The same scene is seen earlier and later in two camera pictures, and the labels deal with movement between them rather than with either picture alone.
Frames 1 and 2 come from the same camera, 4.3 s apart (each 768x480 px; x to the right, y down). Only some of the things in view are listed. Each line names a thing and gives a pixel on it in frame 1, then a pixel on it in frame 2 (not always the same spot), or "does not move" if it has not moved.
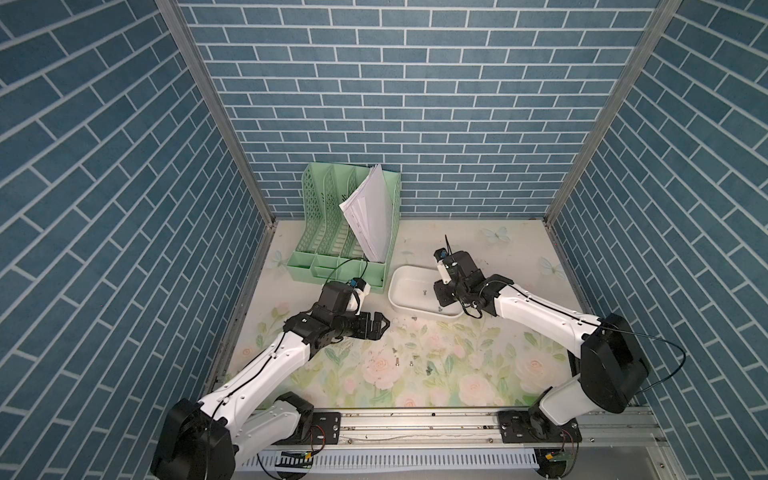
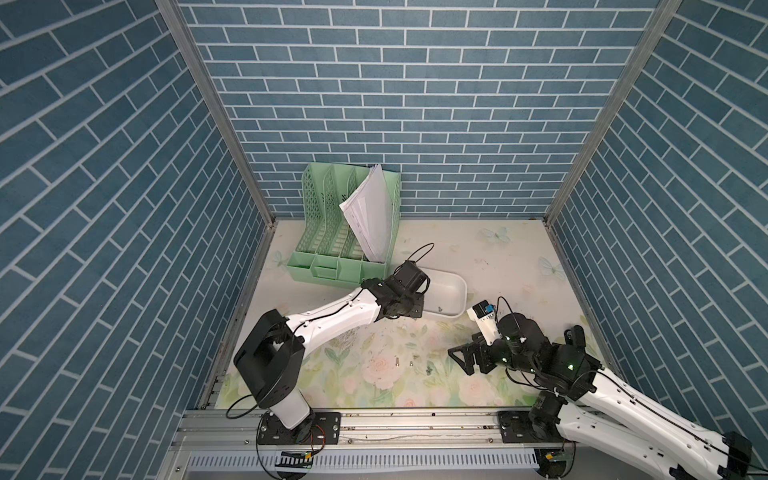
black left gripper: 374,332 -> 416,312
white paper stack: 369,212 does not move
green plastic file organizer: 330,250 does not move
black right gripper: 438,289 -> 477,343
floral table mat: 444,362 does not move
